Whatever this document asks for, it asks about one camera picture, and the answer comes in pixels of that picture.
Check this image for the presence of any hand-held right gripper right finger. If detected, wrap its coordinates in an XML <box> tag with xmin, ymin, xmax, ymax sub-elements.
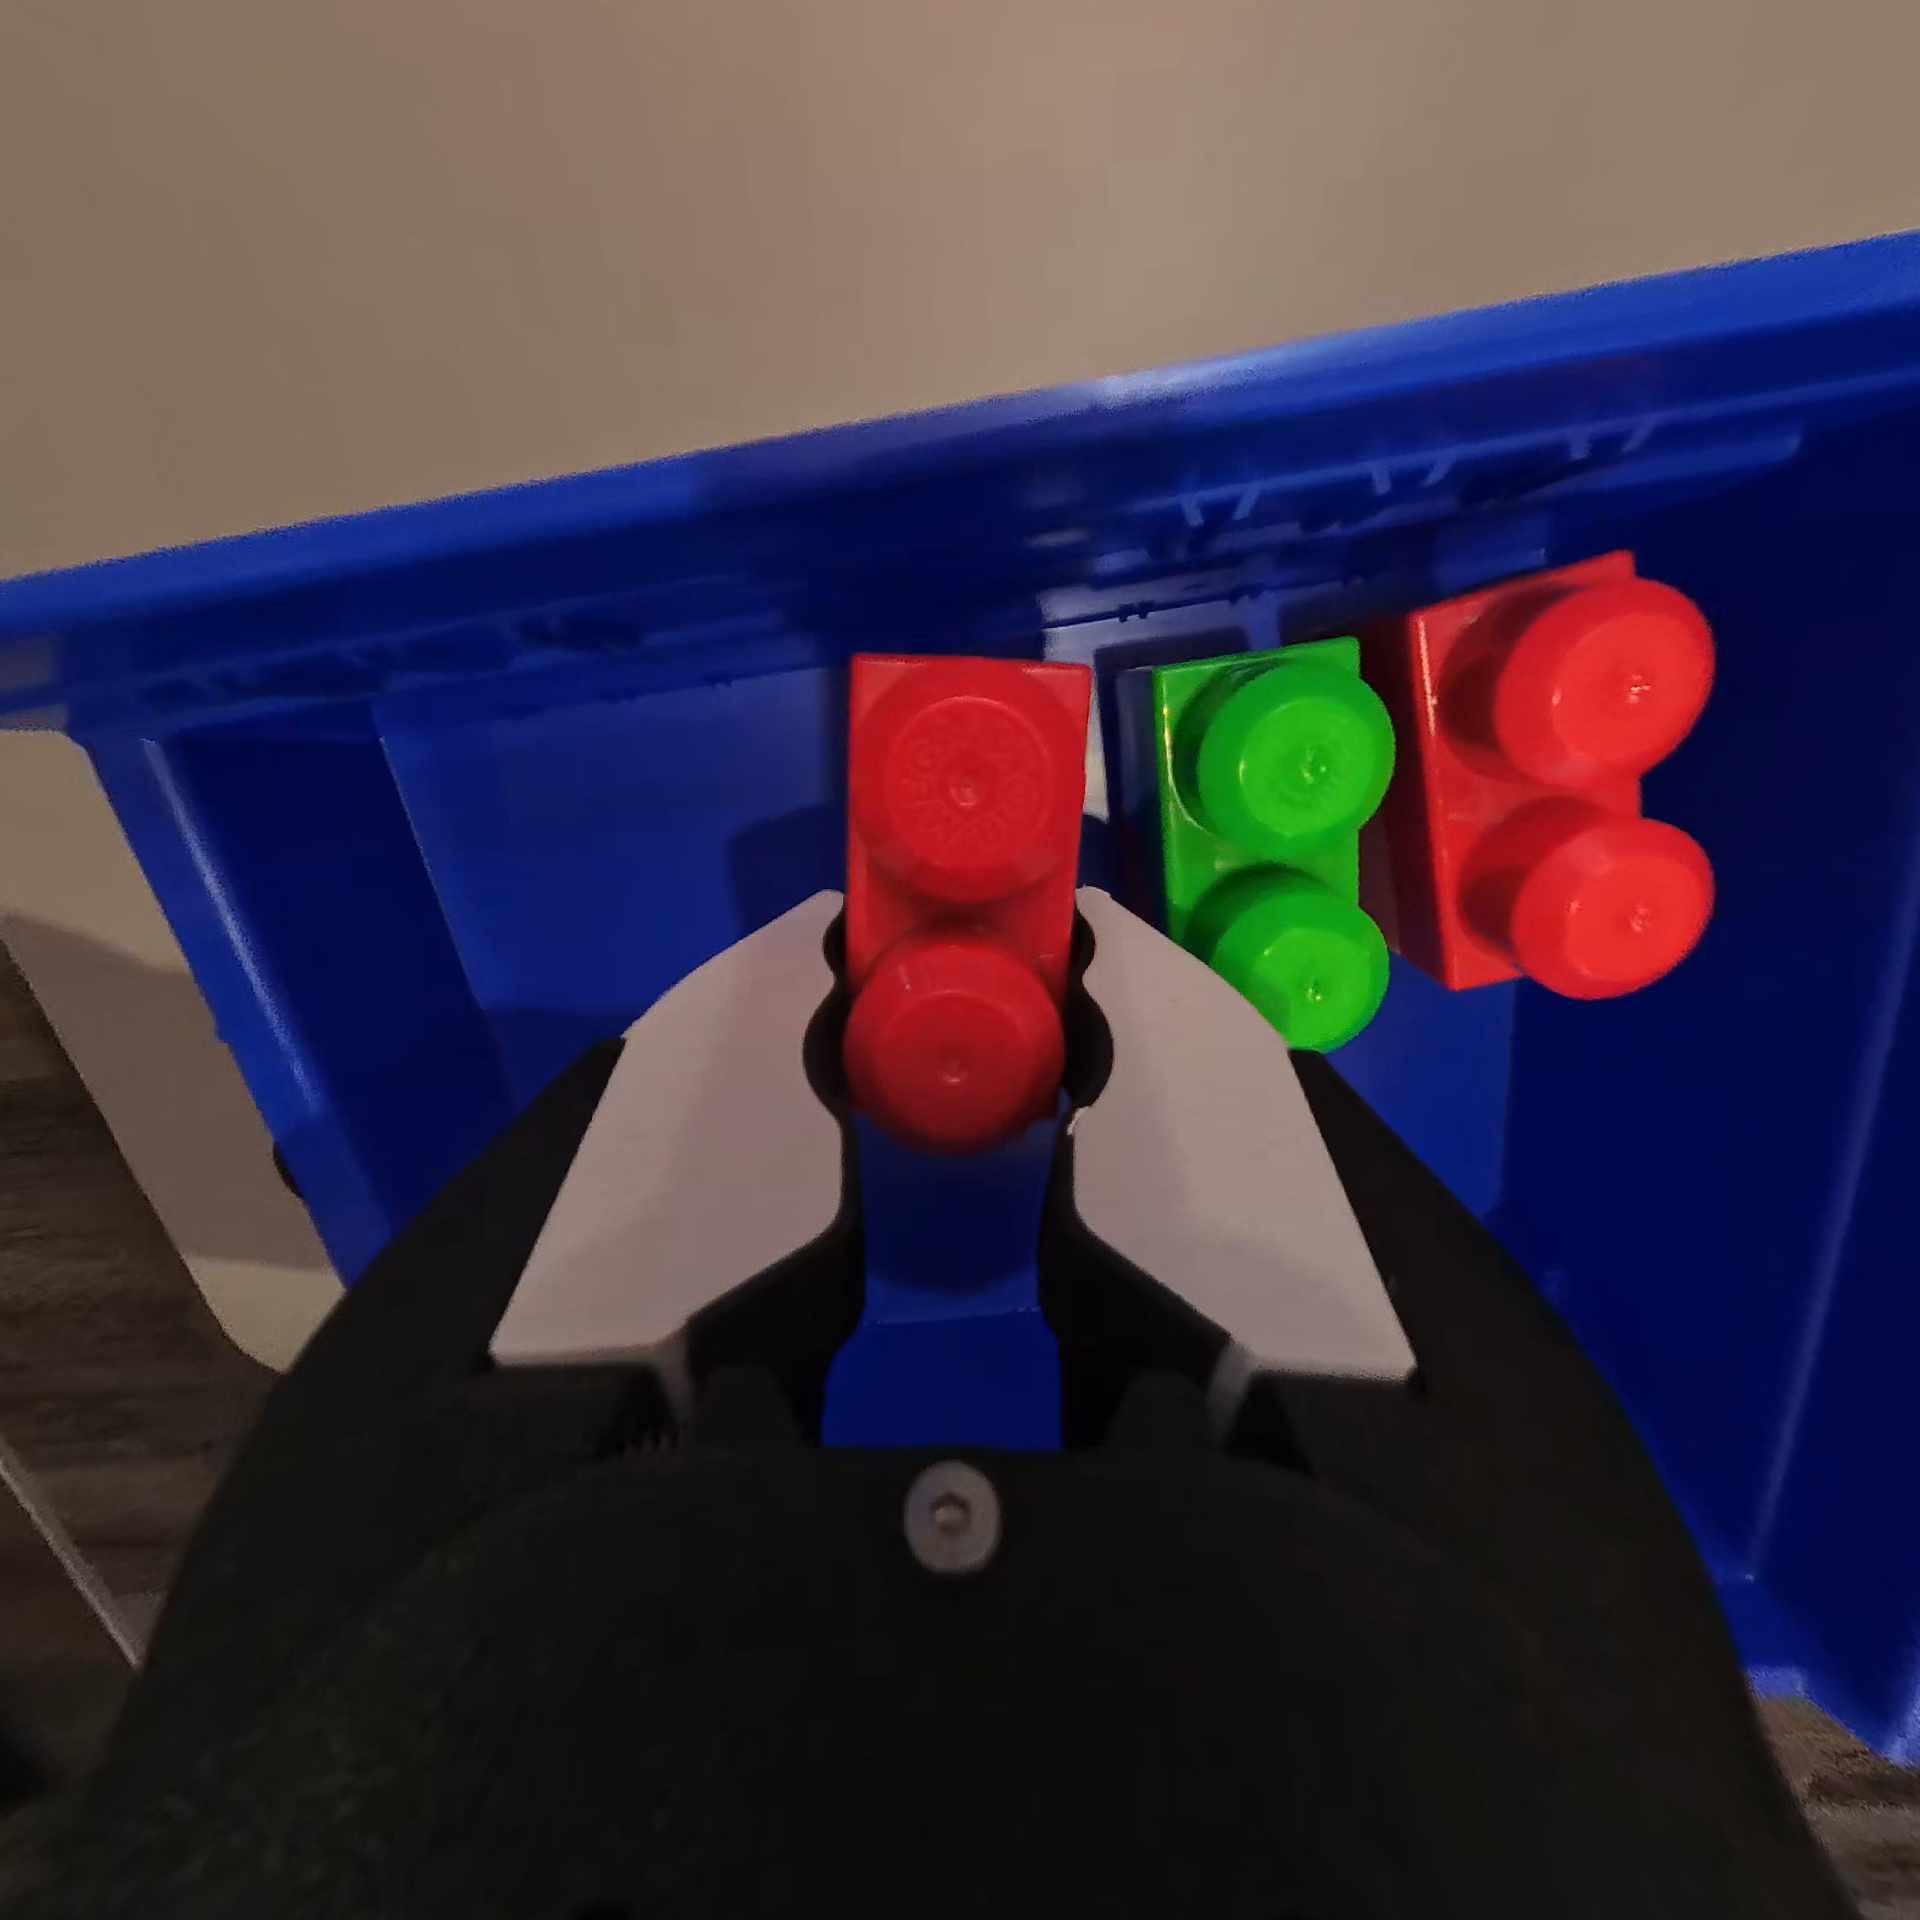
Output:
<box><xmin>1038</xmin><ymin>885</ymin><xmax>1419</xmax><ymax>1427</ymax></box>

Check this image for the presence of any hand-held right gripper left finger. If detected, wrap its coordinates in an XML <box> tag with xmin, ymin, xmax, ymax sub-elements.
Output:
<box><xmin>491</xmin><ymin>886</ymin><xmax>872</xmax><ymax>1419</ymax></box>

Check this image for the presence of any blue plastic bin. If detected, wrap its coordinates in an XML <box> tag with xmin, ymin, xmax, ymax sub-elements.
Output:
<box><xmin>0</xmin><ymin>224</ymin><xmax>1920</xmax><ymax>1764</ymax></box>

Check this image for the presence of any green mega block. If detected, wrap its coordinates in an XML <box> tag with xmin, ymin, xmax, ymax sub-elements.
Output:
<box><xmin>1151</xmin><ymin>638</ymin><xmax>1396</xmax><ymax>1051</ymax></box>

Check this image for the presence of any long red mega block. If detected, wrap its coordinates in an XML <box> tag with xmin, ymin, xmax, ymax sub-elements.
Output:
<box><xmin>839</xmin><ymin>656</ymin><xmax>1095</xmax><ymax>1155</ymax></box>
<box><xmin>1400</xmin><ymin>552</ymin><xmax>1718</xmax><ymax>1001</ymax></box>

